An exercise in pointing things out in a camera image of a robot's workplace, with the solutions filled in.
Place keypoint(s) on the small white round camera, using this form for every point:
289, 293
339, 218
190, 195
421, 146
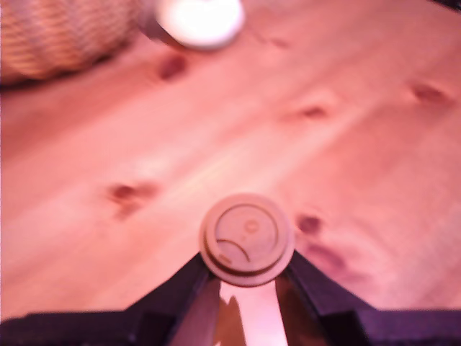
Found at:
201, 21

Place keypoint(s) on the brown coffee capsule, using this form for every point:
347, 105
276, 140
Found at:
246, 239

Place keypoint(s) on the woven wicker basket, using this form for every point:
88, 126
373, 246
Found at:
54, 36

